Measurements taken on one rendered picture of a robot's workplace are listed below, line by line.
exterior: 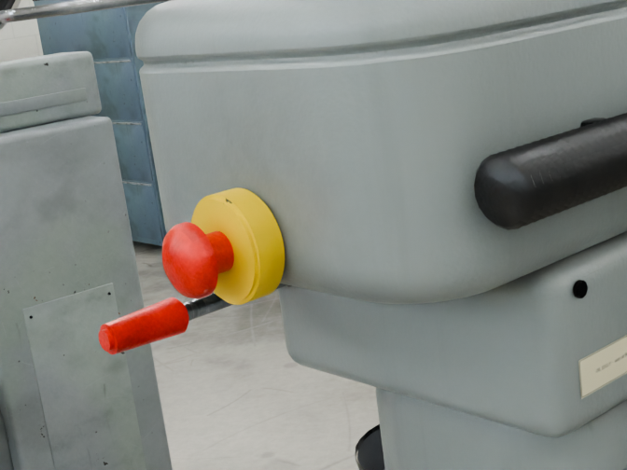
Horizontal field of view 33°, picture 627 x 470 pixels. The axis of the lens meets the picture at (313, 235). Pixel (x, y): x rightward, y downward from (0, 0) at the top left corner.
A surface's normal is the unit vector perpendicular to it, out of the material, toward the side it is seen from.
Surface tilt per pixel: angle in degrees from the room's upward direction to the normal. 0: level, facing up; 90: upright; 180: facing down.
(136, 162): 90
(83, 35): 90
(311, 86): 90
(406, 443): 90
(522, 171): 60
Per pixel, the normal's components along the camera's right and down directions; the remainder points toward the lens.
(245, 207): 0.33, -0.66
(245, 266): -0.75, 0.25
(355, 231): -0.53, 0.26
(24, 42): 0.65, 0.10
